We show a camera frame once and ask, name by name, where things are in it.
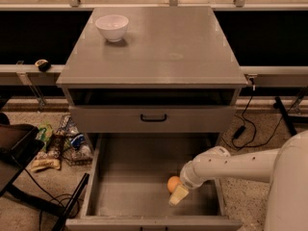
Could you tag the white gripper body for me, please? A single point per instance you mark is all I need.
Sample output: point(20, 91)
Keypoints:
point(187, 178)

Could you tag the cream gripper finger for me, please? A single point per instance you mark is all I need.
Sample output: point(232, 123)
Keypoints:
point(178, 195)

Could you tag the orange fruit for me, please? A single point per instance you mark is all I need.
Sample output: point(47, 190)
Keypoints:
point(172, 183)

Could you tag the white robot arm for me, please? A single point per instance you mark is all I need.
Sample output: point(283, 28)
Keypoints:
point(285, 169)

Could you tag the open grey bottom drawer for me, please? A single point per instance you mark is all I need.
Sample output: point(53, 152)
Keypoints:
point(127, 189)

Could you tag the grey drawer cabinet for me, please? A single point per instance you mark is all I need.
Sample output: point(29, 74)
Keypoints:
point(170, 57)

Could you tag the closed grey upper drawer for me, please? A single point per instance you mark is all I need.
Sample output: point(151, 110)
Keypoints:
point(92, 119)

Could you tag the black stand leg with caster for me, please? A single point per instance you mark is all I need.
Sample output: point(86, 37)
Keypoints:
point(292, 116)

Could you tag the yellow snack bag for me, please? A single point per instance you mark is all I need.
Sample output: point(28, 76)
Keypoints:
point(46, 160)

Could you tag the green snack bag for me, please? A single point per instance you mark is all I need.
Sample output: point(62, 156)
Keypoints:
point(45, 133)

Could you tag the white ceramic bowl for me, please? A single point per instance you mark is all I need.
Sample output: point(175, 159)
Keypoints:
point(112, 27)

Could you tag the black chair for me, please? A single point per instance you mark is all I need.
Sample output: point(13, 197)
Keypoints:
point(18, 147)

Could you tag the black tape measure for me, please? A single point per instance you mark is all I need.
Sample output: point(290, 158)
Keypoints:
point(42, 65)

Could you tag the black drawer handle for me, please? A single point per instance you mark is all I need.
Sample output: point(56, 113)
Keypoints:
point(153, 118)

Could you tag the grey metal rail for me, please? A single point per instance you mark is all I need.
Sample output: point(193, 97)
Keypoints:
point(21, 74)

